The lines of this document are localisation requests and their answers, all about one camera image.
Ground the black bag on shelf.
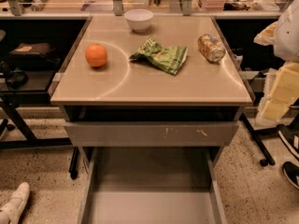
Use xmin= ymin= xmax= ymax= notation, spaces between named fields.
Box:
xmin=9 ymin=43 xmax=53 ymax=59

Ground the orange fruit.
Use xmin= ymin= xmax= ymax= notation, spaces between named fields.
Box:
xmin=85 ymin=44 xmax=107 ymax=67

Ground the open grey drawer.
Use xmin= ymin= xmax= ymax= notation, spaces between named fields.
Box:
xmin=76 ymin=147 xmax=228 ymax=224

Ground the black sneaker upper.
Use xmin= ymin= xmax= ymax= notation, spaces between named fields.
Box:
xmin=278 ymin=125 xmax=299 ymax=161

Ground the white ceramic bowl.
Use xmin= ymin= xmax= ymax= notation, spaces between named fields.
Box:
xmin=124 ymin=9 xmax=153 ymax=33

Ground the black sneaker lower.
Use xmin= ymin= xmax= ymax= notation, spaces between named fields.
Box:
xmin=282 ymin=161 xmax=299 ymax=189

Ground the green jalapeno chip bag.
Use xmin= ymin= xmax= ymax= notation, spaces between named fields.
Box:
xmin=129 ymin=36 xmax=188 ymax=76

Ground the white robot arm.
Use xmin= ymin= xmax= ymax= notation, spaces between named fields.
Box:
xmin=254 ymin=0 xmax=299 ymax=120

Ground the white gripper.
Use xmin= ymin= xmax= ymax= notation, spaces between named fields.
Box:
xmin=253 ymin=21 xmax=299 ymax=120

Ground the grey drawer cabinet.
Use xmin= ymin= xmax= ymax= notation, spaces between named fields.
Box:
xmin=51 ymin=14 xmax=252 ymax=147

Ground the black sneaker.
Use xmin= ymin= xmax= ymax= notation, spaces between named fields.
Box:
xmin=278 ymin=125 xmax=299 ymax=161
xmin=282 ymin=161 xmax=299 ymax=189

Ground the white shoe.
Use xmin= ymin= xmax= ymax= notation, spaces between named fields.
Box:
xmin=0 ymin=182 xmax=30 ymax=224

